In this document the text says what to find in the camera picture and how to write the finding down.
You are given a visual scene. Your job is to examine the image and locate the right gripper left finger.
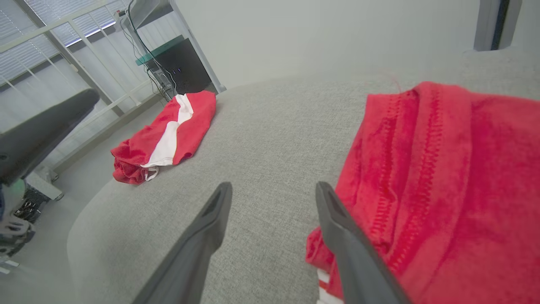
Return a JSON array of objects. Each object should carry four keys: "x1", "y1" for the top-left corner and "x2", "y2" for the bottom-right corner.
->
[{"x1": 133, "y1": 182, "x2": 233, "y2": 304}]

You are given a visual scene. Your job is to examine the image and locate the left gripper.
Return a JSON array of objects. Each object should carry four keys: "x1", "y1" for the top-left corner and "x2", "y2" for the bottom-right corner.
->
[{"x1": 0, "y1": 89, "x2": 100, "y2": 258}]

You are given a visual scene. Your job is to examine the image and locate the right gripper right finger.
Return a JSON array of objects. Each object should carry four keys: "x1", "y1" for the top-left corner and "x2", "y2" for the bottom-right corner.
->
[{"x1": 316, "y1": 182, "x2": 412, "y2": 304}]

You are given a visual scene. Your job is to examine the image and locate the red shorts with white stripe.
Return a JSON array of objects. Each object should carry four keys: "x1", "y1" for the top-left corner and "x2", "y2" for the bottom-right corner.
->
[{"x1": 111, "y1": 90, "x2": 217, "y2": 185}]

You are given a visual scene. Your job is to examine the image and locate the red jersey with white sleeves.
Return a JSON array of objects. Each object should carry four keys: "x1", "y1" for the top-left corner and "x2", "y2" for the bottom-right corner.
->
[{"x1": 305, "y1": 81, "x2": 540, "y2": 304}]

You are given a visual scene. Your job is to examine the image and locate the window blinds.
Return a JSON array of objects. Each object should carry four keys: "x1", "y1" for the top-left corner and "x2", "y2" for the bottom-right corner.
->
[{"x1": 0, "y1": 0, "x2": 127, "y2": 83}]

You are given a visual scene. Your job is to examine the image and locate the white metal railing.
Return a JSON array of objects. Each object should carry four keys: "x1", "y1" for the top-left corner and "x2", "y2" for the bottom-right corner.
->
[{"x1": 0, "y1": 0, "x2": 169, "y2": 201}]

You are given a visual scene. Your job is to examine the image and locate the black computer case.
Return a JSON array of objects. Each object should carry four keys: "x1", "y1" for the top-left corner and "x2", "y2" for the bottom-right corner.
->
[{"x1": 156, "y1": 40, "x2": 213, "y2": 95}]

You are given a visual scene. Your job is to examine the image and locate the black cable bundle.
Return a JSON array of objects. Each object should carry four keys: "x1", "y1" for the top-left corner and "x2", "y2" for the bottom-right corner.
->
[{"x1": 120, "y1": 0, "x2": 178, "y2": 101}]

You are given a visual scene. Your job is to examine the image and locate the grey partition post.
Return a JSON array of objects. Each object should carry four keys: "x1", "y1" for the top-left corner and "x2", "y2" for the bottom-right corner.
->
[{"x1": 473, "y1": 0, "x2": 523, "y2": 52}]

